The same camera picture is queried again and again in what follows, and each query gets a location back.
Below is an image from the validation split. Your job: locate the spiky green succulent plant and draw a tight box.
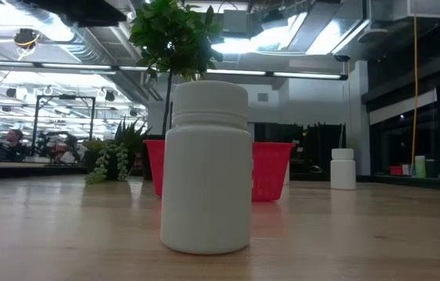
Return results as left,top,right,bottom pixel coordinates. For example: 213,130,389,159
113,116,153,157

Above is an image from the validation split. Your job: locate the yellow hanging cable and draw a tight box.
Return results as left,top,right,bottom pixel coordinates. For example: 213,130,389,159
410,15,420,175

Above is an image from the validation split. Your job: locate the long ceiling light bar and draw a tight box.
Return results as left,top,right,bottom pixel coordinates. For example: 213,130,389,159
0,59,151,74
206,69,349,81

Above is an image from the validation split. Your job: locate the black metal frame rig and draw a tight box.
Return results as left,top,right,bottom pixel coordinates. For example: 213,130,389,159
30,94,96,157

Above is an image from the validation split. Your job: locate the small black planter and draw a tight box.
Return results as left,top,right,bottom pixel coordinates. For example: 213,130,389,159
83,150,143,182

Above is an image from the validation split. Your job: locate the trailing bead succulent plant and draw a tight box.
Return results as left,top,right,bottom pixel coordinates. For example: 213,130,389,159
84,142,130,185

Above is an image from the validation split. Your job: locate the black round ceiling device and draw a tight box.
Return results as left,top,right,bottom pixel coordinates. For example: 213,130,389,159
12,28,41,50

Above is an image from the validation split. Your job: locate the large white pill bottle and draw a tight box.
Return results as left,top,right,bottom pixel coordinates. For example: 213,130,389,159
160,80,254,255

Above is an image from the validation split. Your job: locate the black partition screen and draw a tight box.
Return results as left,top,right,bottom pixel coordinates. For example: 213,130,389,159
254,123,346,182

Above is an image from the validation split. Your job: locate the dark green cup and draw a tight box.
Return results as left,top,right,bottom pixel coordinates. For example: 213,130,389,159
425,158,439,179

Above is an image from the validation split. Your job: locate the background wooden desk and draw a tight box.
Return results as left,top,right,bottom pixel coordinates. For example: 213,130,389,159
0,161,88,181

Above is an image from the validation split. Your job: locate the light green cup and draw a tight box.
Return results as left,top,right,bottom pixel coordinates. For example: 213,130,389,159
414,155,427,179

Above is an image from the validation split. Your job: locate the person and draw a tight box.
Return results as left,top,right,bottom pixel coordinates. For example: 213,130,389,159
0,128,28,163

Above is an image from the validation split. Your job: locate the red slotted plastic basket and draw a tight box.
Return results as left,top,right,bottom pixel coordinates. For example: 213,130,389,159
144,139,296,203

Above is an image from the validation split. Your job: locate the tall green leafy tree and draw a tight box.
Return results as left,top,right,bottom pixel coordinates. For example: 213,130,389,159
128,0,225,136

